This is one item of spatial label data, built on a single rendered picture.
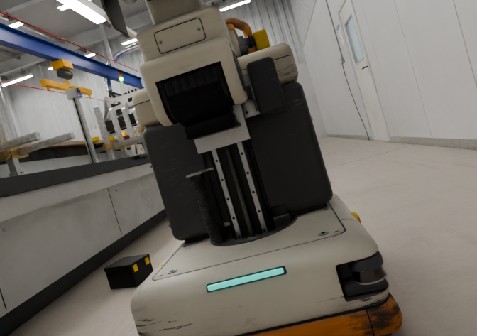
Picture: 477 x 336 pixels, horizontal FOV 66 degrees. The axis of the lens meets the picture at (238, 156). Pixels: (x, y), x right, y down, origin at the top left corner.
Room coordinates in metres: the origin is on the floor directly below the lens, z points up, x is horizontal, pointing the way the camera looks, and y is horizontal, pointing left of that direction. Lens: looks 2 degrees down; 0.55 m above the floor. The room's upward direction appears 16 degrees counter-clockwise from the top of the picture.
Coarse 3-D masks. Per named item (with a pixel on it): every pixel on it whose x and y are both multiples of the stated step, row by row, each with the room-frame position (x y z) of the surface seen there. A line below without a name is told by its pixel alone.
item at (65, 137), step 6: (72, 132) 1.76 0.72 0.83; (54, 138) 1.75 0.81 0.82; (60, 138) 1.74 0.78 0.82; (66, 138) 1.74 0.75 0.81; (72, 138) 1.75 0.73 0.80; (36, 144) 1.76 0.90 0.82; (42, 144) 1.76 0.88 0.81; (48, 144) 1.75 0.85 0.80; (54, 144) 1.77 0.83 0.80; (18, 150) 1.77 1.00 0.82; (24, 150) 1.77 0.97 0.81; (30, 150) 1.76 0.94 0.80; (36, 150) 1.78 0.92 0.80
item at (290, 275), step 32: (288, 224) 1.06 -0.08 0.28; (320, 224) 0.98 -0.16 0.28; (352, 224) 0.91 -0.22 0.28; (192, 256) 1.04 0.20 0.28; (224, 256) 0.95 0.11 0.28; (256, 256) 0.87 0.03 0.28; (288, 256) 0.84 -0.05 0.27; (320, 256) 0.81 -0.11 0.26; (352, 256) 0.80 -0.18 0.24; (160, 288) 0.88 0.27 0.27; (192, 288) 0.85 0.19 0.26; (224, 288) 0.84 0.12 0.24; (256, 288) 0.83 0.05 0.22; (288, 288) 0.82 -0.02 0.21; (320, 288) 0.81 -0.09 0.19; (352, 288) 0.81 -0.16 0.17; (384, 288) 0.81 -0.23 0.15; (160, 320) 0.86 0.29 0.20; (192, 320) 0.85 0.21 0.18; (224, 320) 0.84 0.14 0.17; (256, 320) 0.83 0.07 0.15; (288, 320) 0.82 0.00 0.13; (320, 320) 0.82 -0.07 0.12; (352, 320) 0.80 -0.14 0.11; (384, 320) 0.79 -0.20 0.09
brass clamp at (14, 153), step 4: (12, 148) 1.74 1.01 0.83; (16, 148) 1.76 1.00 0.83; (0, 152) 1.71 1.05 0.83; (4, 152) 1.70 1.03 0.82; (8, 152) 1.70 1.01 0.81; (12, 152) 1.72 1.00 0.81; (16, 152) 1.76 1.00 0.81; (0, 156) 1.71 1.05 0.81; (4, 156) 1.71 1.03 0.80; (8, 156) 1.71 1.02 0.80; (12, 156) 1.72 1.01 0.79; (16, 156) 1.75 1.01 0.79; (20, 156) 1.77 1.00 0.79; (24, 156) 1.81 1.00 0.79; (4, 160) 1.73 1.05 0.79
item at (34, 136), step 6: (36, 132) 1.50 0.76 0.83; (18, 138) 1.50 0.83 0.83; (24, 138) 1.50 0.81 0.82; (30, 138) 1.49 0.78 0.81; (36, 138) 1.49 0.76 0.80; (0, 144) 1.51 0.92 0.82; (6, 144) 1.51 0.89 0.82; (12, 144) 1.50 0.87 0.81; (18, 144) 1.50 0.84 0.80; (0, 150) 1.51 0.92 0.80
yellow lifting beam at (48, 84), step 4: (40, 80) 6.78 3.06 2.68; (44, 80) 6.78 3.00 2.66; (48, 80) 6.90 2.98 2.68; (52, 80) 7.01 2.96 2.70; (44, 84) 6.78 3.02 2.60; (48, 84) 6.86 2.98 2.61; (52, 84) 6.98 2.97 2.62; (56, 84) 7.12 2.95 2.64; (60, 84) 7.27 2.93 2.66; (64, 84) 7.39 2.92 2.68; (68, 84) 7.63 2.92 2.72; (48, 88) 6.89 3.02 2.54; (56, 88) 7.18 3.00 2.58; (60, 88) 7.26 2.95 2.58; (64, 88) 7.35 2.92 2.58; (68, 88) 7.50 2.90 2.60; (80, 88) 7.99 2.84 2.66; (84, 88) 8.17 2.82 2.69; (84, 92) 8.11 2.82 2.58; (88, 92) 8.27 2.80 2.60; (88, 96) 8.33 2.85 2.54
